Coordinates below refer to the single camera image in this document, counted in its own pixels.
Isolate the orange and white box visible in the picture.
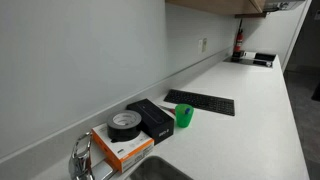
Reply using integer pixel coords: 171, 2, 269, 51
91, 124, 154, 173

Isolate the black keyboard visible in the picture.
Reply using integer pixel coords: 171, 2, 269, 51
164, 89, 235, 116

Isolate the stainless steel sink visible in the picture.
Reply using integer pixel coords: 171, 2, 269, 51
125, 156, 193, 180

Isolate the range hood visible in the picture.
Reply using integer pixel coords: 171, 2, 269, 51
263, 0, 306, 12

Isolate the blue pen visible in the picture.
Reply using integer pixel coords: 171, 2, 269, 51
184, 108, 190, 114

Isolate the red handled screwdriver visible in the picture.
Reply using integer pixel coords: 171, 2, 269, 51
158, 105, 176, 115

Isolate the green plastic cup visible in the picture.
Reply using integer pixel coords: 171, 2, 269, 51
175, 104, 194, 128

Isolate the wooden upper cabinet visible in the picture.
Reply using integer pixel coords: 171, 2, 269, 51
165, 0, 266, 18

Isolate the black duct tape roll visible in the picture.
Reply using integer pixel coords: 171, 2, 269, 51
107, 110, 142, 142

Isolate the black rectangular box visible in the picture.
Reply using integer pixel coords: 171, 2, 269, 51
127, 99, 174, 145

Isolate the chrome faucet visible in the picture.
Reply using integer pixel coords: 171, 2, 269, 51
68, 131, 115, 180

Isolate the white wall outlet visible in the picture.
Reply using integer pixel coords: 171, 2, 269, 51
198, 38, 207, 54

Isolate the red fire extinguisher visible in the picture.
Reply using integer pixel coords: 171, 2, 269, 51
232, 25, 244, 58

